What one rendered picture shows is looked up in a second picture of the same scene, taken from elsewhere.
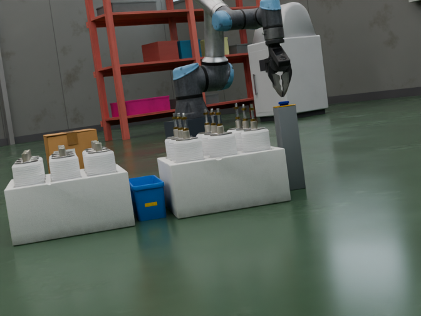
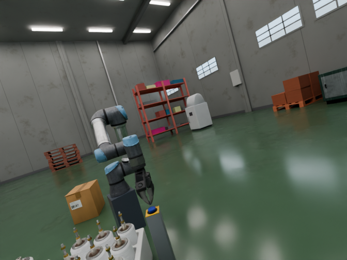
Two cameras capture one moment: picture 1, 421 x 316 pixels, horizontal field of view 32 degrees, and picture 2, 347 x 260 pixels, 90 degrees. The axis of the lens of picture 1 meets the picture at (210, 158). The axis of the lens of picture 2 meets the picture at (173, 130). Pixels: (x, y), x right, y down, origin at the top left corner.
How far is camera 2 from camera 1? 2.00 m
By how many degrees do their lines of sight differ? 6
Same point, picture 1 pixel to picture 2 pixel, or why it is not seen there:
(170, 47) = (162, 112)
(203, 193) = not seen: outside the picture
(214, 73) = (127, 166)
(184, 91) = (110, 181)
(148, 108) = (158, 131)
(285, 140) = (155, 239)
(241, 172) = not seen: outside the picture
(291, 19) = (196, 98)
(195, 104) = (117, 188)
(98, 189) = not seen: outside the picture
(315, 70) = (206, 113)
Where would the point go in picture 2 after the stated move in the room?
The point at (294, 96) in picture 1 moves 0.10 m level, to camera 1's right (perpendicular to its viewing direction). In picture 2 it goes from (201, 122) to (204, 121)
